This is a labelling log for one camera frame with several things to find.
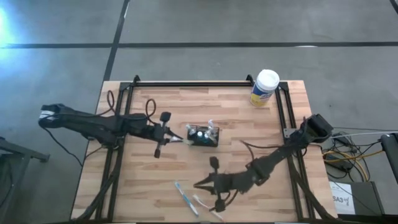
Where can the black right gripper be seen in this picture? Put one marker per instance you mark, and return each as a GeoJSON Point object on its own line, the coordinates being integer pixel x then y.
{"type": "Point", "coordinates": [228, 183]}

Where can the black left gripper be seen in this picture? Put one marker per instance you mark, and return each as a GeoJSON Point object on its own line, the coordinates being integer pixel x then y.
{"type": "Point", "coordinates": [159, 134]}

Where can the green toothbrush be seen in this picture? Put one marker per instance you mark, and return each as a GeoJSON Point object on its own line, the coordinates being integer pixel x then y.
{"type": "Point", "coordinates": [214, 135]}
{"type": "Point", "coordinates": [188, 142]}

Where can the pink toothbrush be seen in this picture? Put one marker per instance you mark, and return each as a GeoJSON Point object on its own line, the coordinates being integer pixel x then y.
{"type": "Point", "coordinates": [211, 123]}
{"type": "Point", "coordinates": [199, 200]}

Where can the blue toothbrush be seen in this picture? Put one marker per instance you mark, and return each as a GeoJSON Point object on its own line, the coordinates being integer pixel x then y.
{"type": "Point", "coordinates": [186, 199]}
{"type": "Point", "coordinates": [189, 127]}

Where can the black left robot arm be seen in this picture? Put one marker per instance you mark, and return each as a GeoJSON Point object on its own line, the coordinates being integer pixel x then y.
{"type": "Point", "coordinates": [93, 126]}

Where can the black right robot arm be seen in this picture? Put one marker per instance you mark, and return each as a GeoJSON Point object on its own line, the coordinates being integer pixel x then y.
{"type": "Point", "coordinates": [280, 157]}

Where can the grey metal mounting plate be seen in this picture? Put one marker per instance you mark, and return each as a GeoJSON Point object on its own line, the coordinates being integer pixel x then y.
{"type": "Point", "coordinates": [288, 132]}

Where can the yellow blue wipes canister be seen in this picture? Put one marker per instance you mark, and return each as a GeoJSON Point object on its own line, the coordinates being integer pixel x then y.
{"type": "Point", "coordinates": [264, 90]}

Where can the black power brick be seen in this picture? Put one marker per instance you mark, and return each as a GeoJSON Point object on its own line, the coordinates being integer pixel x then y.
{"type": "Point", "coordinates": [339, 163]}

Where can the white paper sheet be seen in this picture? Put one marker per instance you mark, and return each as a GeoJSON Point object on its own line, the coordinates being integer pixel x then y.
{"type": "Point", "coordinates": [342, 199]}

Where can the dark grey bench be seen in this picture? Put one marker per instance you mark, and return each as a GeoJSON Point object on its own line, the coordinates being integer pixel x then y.
{"type": "Point", "coordinates": [18, 152]}

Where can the black floor box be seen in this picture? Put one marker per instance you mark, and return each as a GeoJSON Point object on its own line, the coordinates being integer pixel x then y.
{"type": "Point", "coordinates": [367, 199]}

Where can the black stand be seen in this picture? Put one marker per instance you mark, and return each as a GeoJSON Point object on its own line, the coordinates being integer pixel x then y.
{"type": "Point", "coordinates": [392, 155]}

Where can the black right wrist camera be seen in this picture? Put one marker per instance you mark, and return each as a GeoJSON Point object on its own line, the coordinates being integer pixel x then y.
{"type": "Point", "coordinates": [214, 161]}

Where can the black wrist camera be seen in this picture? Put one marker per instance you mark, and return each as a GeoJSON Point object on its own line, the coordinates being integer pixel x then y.
{"type": "Point", "coordinates": [165, 116]}
{"type": "Point", "coordinates": [214, 161]}

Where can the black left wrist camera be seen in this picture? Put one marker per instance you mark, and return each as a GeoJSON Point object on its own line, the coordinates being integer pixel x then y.
{"type": "Point", "coordinates": [165, 116]}

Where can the black aluminium table frame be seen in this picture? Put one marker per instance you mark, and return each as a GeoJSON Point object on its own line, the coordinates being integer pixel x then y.
{"type": "Point", "coordinates": [192, 83]}

